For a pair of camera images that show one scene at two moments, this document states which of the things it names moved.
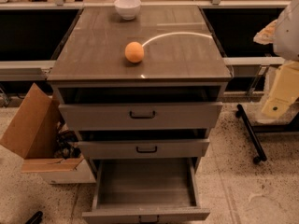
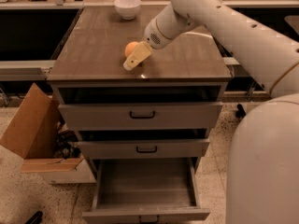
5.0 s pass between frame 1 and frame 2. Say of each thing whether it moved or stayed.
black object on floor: stayed
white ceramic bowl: stayed
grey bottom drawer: stayed
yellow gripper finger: moved
